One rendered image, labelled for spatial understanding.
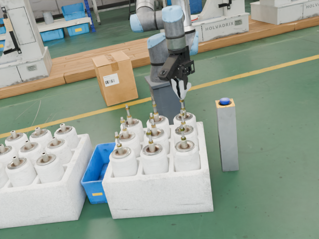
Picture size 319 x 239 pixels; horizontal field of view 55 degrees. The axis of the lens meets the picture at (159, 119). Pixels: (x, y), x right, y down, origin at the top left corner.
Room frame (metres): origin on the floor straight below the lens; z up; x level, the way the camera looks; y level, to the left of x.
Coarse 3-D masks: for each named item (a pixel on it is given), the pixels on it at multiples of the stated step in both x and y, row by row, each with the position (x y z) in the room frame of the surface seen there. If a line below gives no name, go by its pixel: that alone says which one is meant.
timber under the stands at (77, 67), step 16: (256, 32) 3.12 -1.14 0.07; (272, 32) 3.15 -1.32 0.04; (112, 48) 3.57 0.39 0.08; (128, 48) 3.45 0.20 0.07; (144, 48) 3.29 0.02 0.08; (208, 48) 3.03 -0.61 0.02; (64, 64) 3.23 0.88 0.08; (80, 64) 3.09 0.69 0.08; (144, 64) 2.92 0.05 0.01; (48, 80) 2.77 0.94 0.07; (64, 80) 2.79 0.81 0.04; (80, 80) 2.82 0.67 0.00; (0, 96) 2.69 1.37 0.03
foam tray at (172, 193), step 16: (144, 128) 1.28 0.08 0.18; (144, 144) 1.13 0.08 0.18; (112, 176) 0.96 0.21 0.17; (128, 176) 0.92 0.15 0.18; (144, 176) 0.91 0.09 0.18; (160, 176) 0.89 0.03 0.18; (176, 176) 0.88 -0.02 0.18; (192, 176) 0.87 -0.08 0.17; (208, 176) 0.86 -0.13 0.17; (112, 192) 0.91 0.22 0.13; (128, 192) 0.90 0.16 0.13; (144, 192) 0.89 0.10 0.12; (160, 192) 0.88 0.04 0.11; (176, 192) 0.88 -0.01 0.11; (192, 192) 0.87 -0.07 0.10; (208, 192) 0.86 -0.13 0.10; (112, 208) 0.91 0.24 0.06; (128, 208) 0.90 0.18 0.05; (144, 208) 0.90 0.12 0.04; (160, 208) 0.89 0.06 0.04; (176, 208) 0.88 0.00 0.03; (192, 208) 0.87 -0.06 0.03; (208, 208) 0.86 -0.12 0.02
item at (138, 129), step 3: (138, 123) 1.20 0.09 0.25; (141, 123) 1.21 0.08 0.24; (135, 126) 1.18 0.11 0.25; (138, 126) 1.18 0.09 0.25; (141, 126) 1.20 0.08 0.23; (129, 129) 1.17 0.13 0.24; (132, 129) 1.17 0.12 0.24; (135, 129) 1.17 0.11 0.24; (138, 129) 1.18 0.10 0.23; (141, 129) 1.19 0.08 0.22; (135, 132) 1.17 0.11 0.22; (138, 132) 1.17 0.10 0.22; (141, 132) 1.19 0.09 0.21; (138, 135) 1.17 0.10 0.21; (141, 135) 1.18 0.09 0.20; (141, 138) 1.18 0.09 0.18; (141, 141) 1.18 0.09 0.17
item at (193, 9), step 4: (192, 0) 5.51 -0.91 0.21; (196, 0) 5.53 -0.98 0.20; (200, 0) 5.55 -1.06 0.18; (192, 4) 5.51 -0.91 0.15; (196, 4) 5.53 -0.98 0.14; (200, 4) 5.55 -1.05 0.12; (192, 8) 5.51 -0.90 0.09; (196, 8) 5.53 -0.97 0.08; (200, 8) 5.55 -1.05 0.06; (192, 12) 5.51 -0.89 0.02; (196, 12) 5.54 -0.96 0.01
